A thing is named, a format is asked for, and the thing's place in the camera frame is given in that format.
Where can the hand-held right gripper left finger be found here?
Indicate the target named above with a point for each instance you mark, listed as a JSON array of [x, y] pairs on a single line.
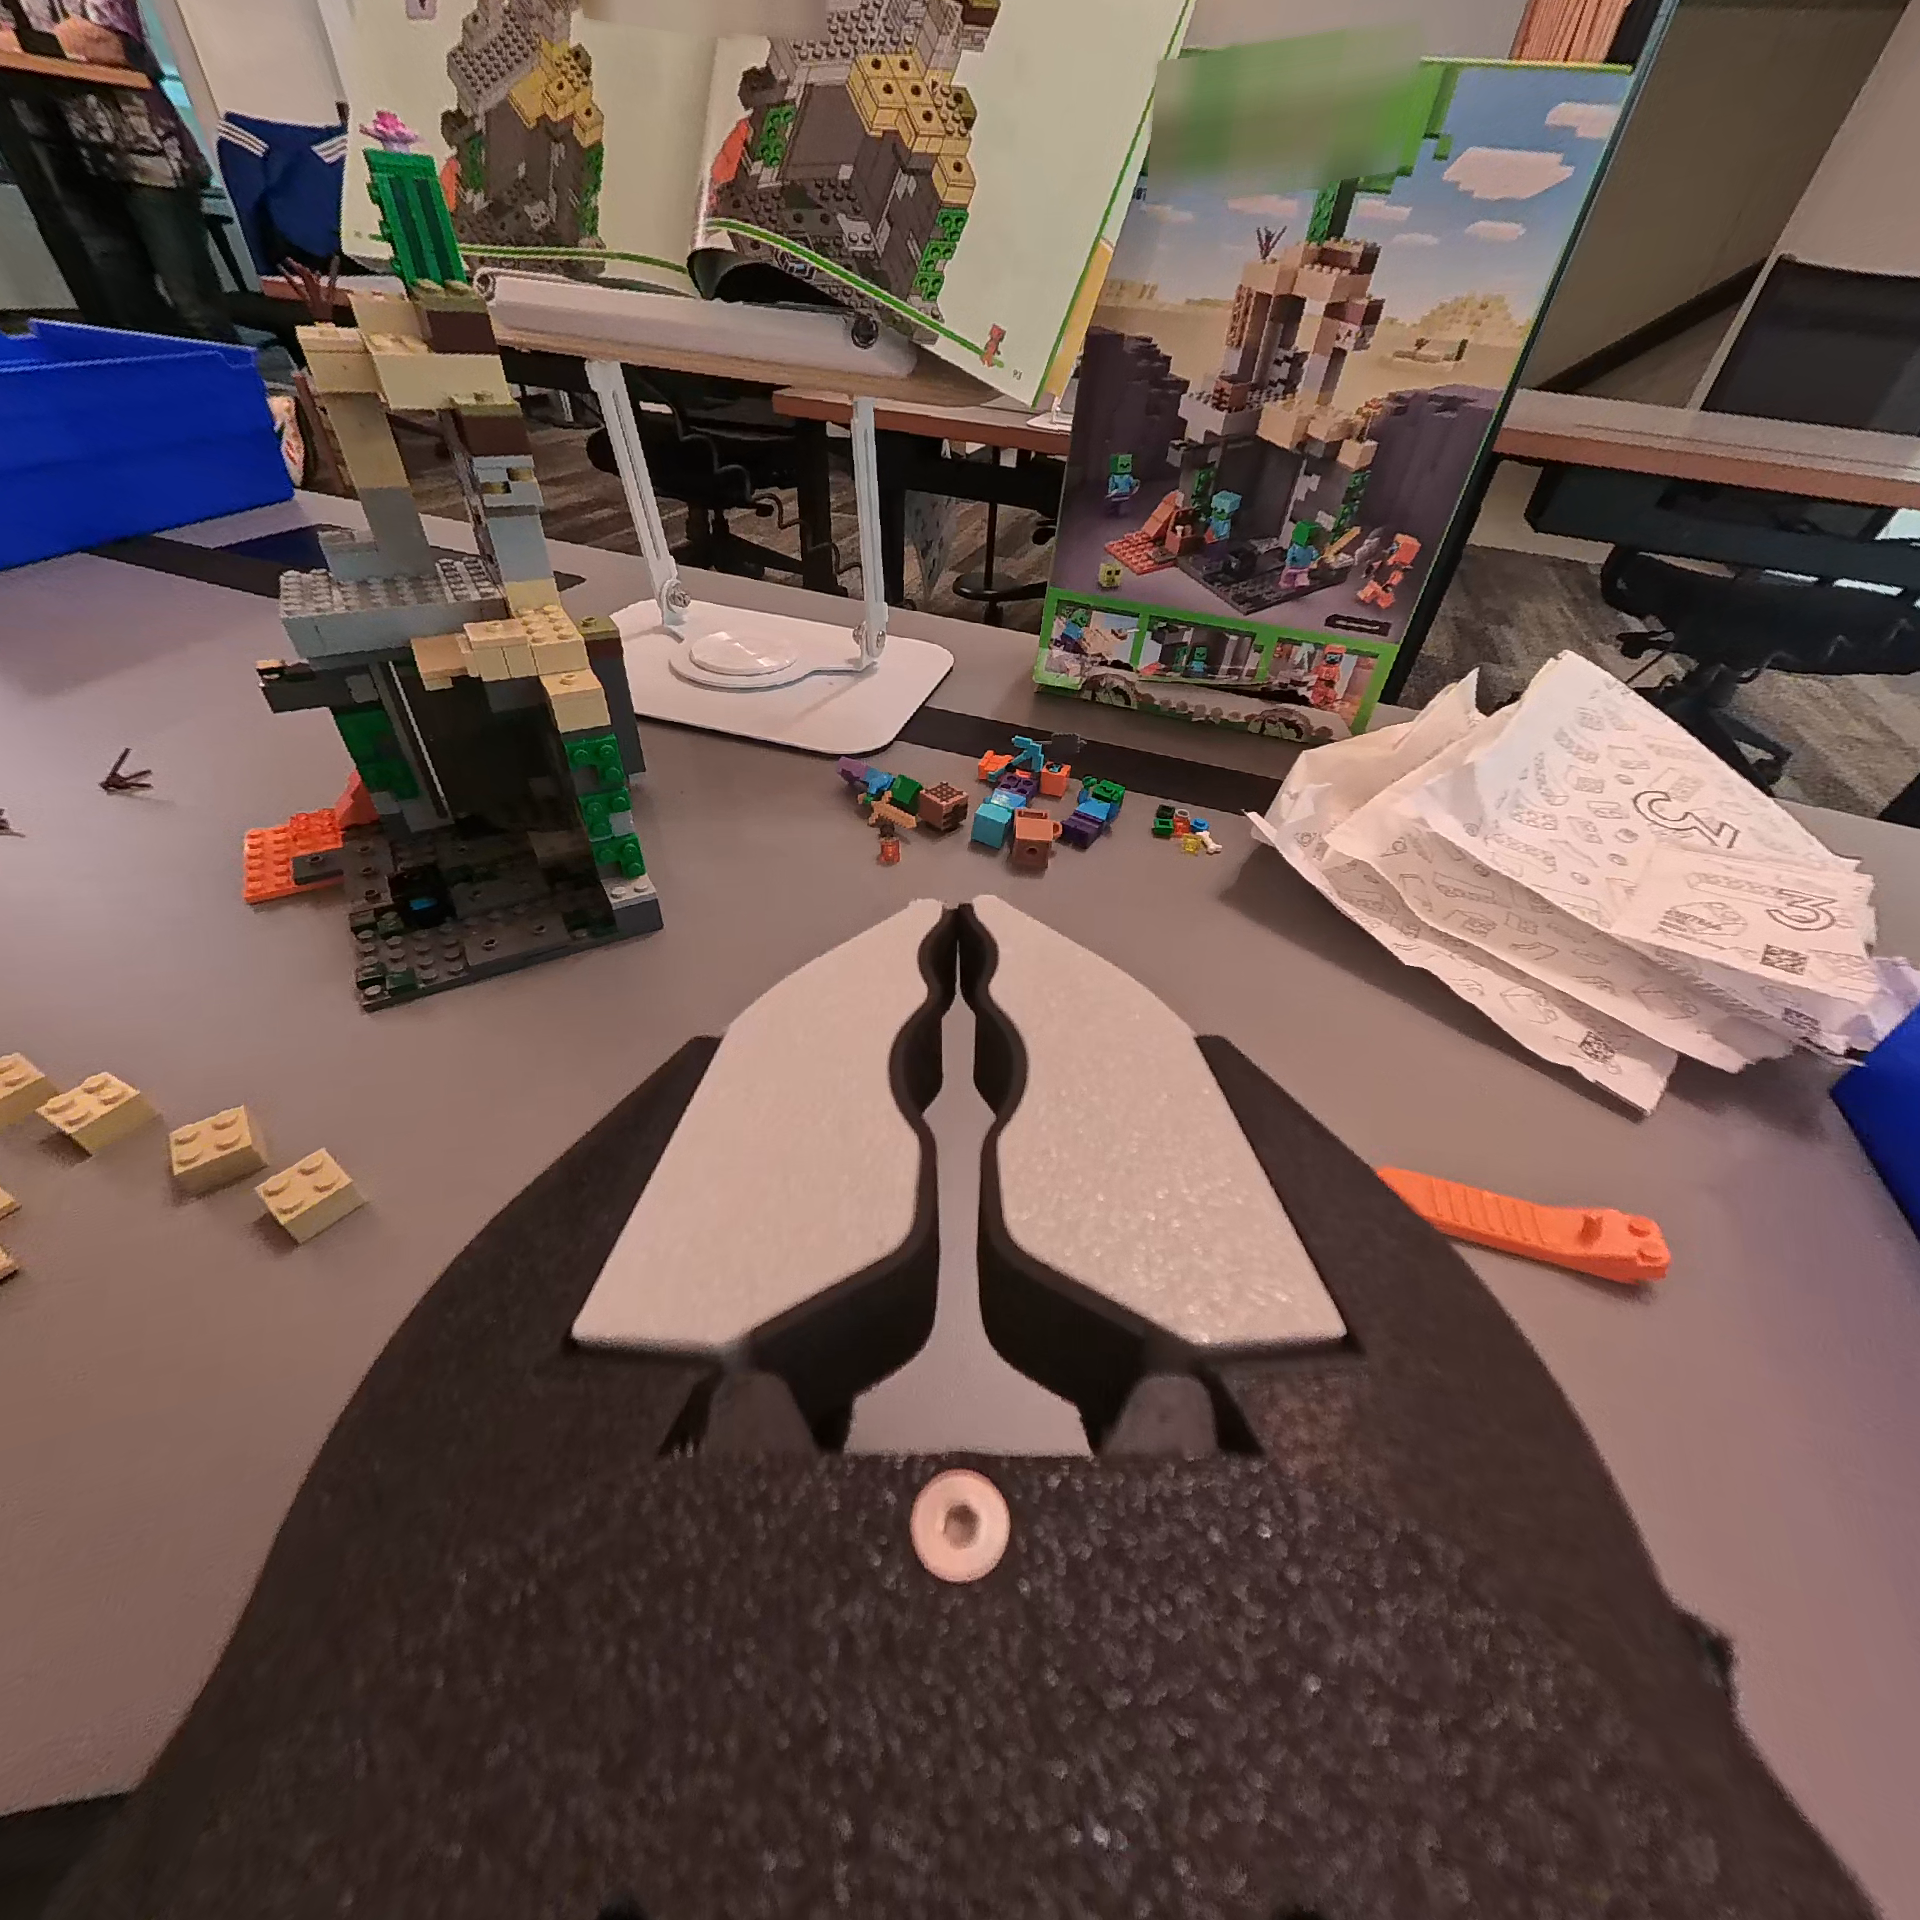
[[765, 1186]]

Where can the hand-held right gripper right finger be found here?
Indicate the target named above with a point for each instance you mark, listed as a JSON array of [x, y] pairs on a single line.
[[1155, 1186]]

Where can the tan square brick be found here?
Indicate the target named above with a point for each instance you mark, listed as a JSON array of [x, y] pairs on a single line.
[[311, 1197], [218, 1154], [98, 1114], [24, 1088]]

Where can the toy brick tower build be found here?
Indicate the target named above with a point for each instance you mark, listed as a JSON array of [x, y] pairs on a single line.
[[495, 780]]

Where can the orange brick separator tool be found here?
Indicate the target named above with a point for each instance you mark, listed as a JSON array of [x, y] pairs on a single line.
[[1499, 1212]]

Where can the pile of colourful toy figures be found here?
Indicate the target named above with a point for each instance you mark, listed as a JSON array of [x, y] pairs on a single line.
[[990, 822]]

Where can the white book stand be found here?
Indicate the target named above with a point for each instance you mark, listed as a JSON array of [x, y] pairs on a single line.
[[809, 704]]

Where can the heap of white paper bags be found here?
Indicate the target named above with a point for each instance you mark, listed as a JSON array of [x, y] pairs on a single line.
[[1576, 839]]

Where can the black office chair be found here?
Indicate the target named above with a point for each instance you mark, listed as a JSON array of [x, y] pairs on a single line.
[[990, 525], [704, 451], [1723, 579]]

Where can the blue storage bin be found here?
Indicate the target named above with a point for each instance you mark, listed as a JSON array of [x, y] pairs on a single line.
[[119, 451], [1891, 1110]]

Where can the green toy set box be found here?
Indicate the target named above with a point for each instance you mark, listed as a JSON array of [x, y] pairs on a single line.
[[1275, 451]]

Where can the brown wooden table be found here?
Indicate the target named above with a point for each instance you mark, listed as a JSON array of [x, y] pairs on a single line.
[[931, 413]]

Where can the open instruction booklet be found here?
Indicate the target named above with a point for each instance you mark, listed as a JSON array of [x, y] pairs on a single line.
[[1050, 181]]

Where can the blue striped jacket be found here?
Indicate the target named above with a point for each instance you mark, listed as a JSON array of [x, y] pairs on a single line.
[[283, 196]]

